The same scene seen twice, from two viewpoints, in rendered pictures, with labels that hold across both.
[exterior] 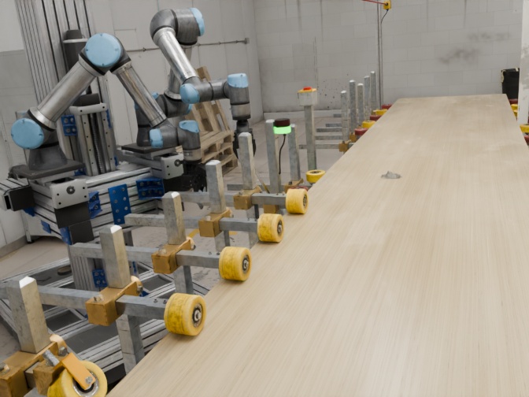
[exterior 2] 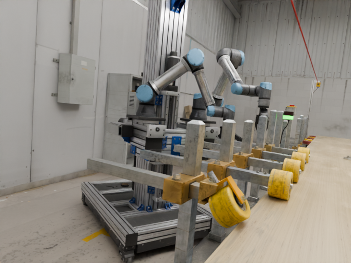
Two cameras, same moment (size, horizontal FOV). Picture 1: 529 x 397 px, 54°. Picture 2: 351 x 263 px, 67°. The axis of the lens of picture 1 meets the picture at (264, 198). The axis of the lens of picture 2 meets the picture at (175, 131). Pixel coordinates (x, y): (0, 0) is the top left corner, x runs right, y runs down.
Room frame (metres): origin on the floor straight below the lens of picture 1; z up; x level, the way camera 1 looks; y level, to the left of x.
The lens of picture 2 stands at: (0.17, 0.40, 1.13)
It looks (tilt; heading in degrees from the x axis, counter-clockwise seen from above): 5 degrees down; 7
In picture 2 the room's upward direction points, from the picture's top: 5 degrees clockwise
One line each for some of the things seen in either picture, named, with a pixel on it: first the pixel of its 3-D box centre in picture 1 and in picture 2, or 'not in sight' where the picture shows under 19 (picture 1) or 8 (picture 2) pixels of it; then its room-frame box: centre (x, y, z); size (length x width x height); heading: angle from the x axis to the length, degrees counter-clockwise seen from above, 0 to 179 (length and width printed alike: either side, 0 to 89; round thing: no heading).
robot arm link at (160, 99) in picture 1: (149, 107); (200, 100); (2.46, 0.50, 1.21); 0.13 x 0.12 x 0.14; 122
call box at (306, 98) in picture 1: (308, 98); (291, 110); (2.45, -0.24, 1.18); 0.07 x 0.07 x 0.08; 67
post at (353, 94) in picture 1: (353, 117); (299, 135); (3.37, -0.62, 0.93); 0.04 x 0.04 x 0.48; 67
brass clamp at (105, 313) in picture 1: (116, 298); (222, 169); (1.04, 0.34, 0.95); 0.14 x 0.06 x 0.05; 157
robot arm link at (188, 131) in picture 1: (189, 135); (229, 112); (2.07, 0.28, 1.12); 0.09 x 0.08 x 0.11; 96
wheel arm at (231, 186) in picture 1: (272, 187); not in sight; (2.21, -0.04, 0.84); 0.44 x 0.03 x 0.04; 67
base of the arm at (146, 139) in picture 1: (151, 132); (198, 114); (2.46, 0.50, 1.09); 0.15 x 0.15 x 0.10
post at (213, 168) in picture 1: (221, 235); (257, 163); (1.52, 0.14, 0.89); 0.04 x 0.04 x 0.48; 67
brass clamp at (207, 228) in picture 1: (216, 221); (258, 153); (1.50, 0.15, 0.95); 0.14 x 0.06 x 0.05; 157
